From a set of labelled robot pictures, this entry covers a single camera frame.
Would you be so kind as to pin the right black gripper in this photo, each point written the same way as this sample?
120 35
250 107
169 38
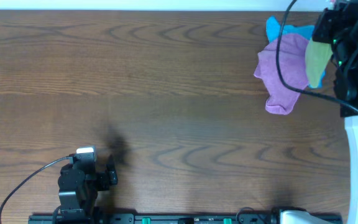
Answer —
329 18

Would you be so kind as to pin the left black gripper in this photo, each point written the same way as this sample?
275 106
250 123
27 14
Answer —
105 180

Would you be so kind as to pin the green microfiber cloth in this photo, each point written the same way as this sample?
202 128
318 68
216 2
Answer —
317 56

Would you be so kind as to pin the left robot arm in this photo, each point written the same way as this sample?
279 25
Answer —
79 184

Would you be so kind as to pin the purple microfiber cloth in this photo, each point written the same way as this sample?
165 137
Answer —
287 62

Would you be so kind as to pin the blue microfiber cloth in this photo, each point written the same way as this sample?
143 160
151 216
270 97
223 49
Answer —
273 29

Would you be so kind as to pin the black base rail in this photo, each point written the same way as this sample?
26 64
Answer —
128 218

